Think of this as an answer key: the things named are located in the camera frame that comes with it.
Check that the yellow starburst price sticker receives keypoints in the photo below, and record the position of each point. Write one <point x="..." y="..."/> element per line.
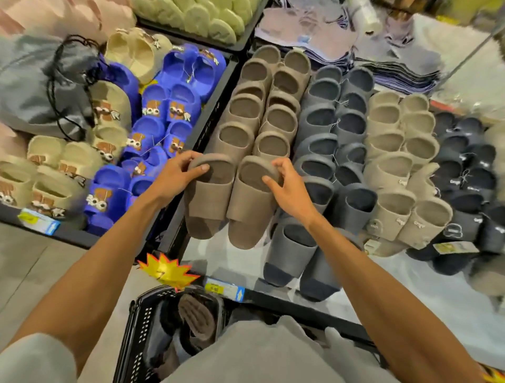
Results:
<point x="493" y="375"/>
<point x="169" y="272"/>

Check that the display of taupe slides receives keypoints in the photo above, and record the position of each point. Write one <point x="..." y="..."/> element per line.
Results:
<point x="252" y="106"/>

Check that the person's right forearm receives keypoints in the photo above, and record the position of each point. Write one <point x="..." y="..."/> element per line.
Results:
<point x="394" y="300"/>

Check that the rows of beige cartoon slippers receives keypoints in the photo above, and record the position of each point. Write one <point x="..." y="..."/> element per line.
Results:
<point x="47" y="185"/>

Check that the column of grey slippers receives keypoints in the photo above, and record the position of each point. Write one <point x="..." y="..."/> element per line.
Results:
<point x="319" y="118"/>

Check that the white fluffy rug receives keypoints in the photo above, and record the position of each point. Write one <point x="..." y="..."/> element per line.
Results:
<point x="469" y="63"/>

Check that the black basket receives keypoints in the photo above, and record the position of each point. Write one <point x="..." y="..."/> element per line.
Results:
<point x="130" y="343"/>

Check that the column of black slippers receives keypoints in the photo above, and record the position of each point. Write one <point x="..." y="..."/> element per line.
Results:
<point x="465" y="185"/>

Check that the taupe rubber slipper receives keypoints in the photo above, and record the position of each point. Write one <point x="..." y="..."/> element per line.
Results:
<point x="232" y="142"/>
<point x="272" y="146"/>
<point x="197" y="315"/>
<point x="209" y="205"/>
<point x="250" y="213"/>

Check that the person's right hand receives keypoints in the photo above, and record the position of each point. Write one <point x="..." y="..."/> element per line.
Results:
<point x="294" y="197"/>

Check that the stack of navy folded textiles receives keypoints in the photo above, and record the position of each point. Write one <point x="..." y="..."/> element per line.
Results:
<point x="315" y="39"/>

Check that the person's left forearm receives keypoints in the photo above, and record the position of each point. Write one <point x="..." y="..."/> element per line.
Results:
<point x="87" y="276"/>

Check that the clear plastic film roll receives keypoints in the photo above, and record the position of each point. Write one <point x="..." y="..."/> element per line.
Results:
<point x="365" y="15"/>

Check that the column of beige slippers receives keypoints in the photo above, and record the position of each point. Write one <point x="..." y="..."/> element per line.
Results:
<point x="390" y="169"/>

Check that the person's light grey shirt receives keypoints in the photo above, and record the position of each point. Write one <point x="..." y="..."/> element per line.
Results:
<point x="256" y="355"/>

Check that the black side display bin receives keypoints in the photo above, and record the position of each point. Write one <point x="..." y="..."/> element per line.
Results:
<point x="71" y="234"/>

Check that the person's left hand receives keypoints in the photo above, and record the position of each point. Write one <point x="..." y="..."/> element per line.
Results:
<point x="173" y="177"/>

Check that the display of blue cartoon slides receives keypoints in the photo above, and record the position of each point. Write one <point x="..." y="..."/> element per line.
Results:
<point x="177" y="102"/>

